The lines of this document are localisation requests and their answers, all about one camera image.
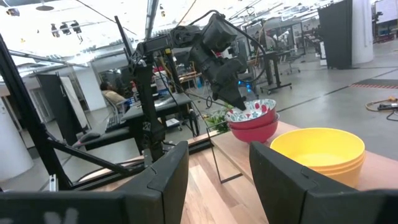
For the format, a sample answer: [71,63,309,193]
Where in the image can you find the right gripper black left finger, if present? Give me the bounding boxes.
[0,141,190,224]

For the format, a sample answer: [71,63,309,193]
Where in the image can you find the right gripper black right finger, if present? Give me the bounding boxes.
[249,141,398,224]

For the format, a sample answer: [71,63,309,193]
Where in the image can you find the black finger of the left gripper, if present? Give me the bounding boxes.
[217,88,248,111]

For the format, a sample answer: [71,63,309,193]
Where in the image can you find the red bowl floral inside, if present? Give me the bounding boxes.
[229,113,280,144]
[224,98,277,131]

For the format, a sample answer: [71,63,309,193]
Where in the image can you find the yellow plastic mini bowl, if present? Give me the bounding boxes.
[307,154,366,177]
[313,159,365,189]
[269,127,366,172]

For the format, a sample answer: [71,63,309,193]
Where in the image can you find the green potted plant white pot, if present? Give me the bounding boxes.
[203,104,234,133]

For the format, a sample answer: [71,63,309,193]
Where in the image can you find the black standing desk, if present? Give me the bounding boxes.
[259,51,293,94]

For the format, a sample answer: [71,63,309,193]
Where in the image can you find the wooden riser shelf black legs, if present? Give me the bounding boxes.
[205,119,398,191]

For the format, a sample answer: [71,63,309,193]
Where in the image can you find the dark grey desk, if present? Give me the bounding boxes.
[73,92,200,152]

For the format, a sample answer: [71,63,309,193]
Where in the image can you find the person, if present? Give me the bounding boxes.
[99,81,127,106]

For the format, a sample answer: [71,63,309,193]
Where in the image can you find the tall black partition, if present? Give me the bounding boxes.
[317,0,354,70]

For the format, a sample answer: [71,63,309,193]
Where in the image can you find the black panel with whiteboard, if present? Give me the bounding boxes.
[35,73,91,147]

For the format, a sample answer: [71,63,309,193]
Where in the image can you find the yellow floor hose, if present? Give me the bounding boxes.
[365,96,398,112]

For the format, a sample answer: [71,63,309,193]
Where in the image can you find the black aluminium extrusion frame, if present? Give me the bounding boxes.
[0,34,218,192]

